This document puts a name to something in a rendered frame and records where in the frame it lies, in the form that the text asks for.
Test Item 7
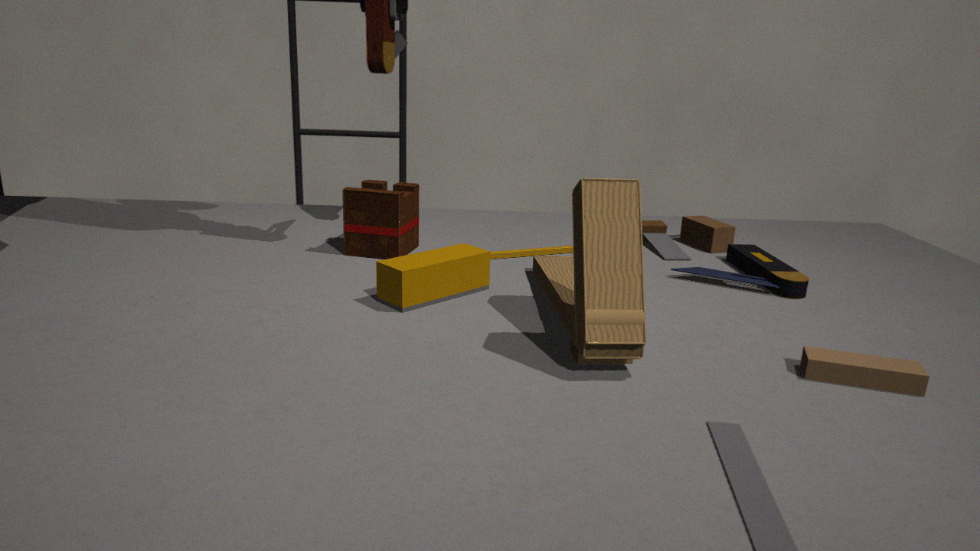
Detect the brown rectangular wooden block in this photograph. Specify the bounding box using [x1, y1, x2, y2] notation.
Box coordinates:
[800, 346, 929, 396]

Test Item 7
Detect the yellow rectangular block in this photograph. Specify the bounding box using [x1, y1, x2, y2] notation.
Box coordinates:
[377, 243, 491, 313]

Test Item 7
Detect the grey flat bar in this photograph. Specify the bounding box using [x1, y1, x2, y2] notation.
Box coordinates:
[707, 421, 798, 551]

